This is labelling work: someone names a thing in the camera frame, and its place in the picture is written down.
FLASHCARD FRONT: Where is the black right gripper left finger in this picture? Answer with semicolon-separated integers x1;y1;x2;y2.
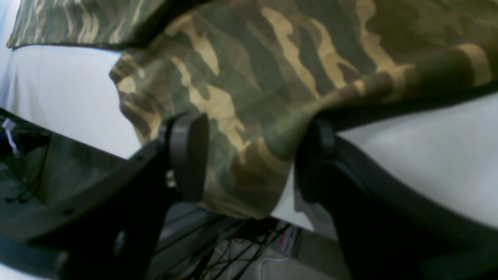
1;113;209;280

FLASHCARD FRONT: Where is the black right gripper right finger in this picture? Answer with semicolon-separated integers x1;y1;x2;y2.
295;118;498;280

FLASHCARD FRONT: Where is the camouflage T-shirt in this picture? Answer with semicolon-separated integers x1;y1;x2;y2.
6;0;498;219

